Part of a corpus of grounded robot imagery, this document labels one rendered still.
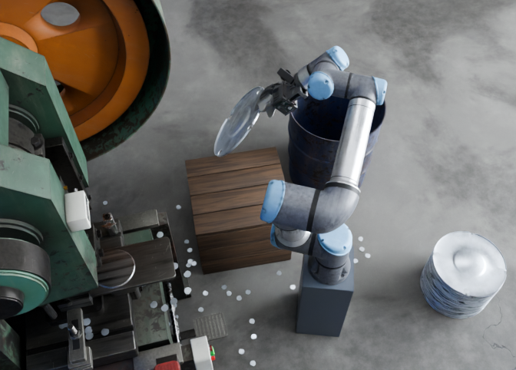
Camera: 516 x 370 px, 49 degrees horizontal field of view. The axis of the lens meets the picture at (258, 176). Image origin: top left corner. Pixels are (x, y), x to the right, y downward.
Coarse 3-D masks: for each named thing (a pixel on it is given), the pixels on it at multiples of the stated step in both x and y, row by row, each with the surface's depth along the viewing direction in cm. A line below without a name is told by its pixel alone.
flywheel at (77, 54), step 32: (0, 0) 129; (32, 0) 131; (64, 0) 133; (96, 0) 136; (128, 0) 134; (0, 32) 133; (32, 32) 138; (64, 32) 141; (96, 32) 143; (128, 32) 141; (64, 64) 148; (96, 64) 151; (128, 64) 149; (64, 96) 157; (96, 96) 160; (128, 96) 158; (96, 128) 165
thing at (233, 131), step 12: (252, 96) 203; (240, 108) 206; (252, 108) 196; (228, 120) 211; (240, 120) 197; (252, 120) 189; (228, 132) 202; (240, 132) 192; (216, 144) 208; (228, 144) 196
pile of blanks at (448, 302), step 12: (432, 252) 232; (432, 264) 229; (420, 276) 249; (432, 276) 232; (432, 288) 233; (444, 288) 226; (432, 300) 238; (444, 300) 230; (456, 300) 225; (468, 300) 223; (480, 300) 224; (444, 312) 237; (456, 312) 233; (468, 312) 232
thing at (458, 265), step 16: (448, 240) 234; (464, 240) 234; (480, 240) 234; (432, 256) 229; (448, 256) 229; (464, 256) 229; (480, 256) 229; (496, 256) 229; (448, 272) 225; (464, 272) 225; (480, 272) 225; (496, 272) 225; (464, 288) 221; (480, 288) 221; (496, 288) 221
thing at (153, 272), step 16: (160, 240) 171; (112, 256) 167; (128, 256) 167; (144, 256) 168; (160, 256) 168; (112, 272) 164; (128, 272) 164; (144, 272) 165; (160, 272) 165; (96, 288) 162; (112, 288) 162; (128, 288) 162
